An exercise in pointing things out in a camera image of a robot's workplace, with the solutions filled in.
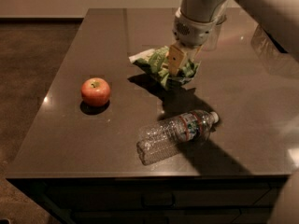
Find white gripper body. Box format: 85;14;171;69
172;7;219;48

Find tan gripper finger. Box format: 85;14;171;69
168;44;188;76

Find green jalapeno chip bag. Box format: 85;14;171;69
129;46;200;91

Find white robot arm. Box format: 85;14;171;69
168;0;299;76

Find clear plastic water bottle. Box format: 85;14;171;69
136;110;220;165

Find red apple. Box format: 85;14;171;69
80;77;111;107

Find dark cabinet drawers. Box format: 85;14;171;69
8;177;286;224

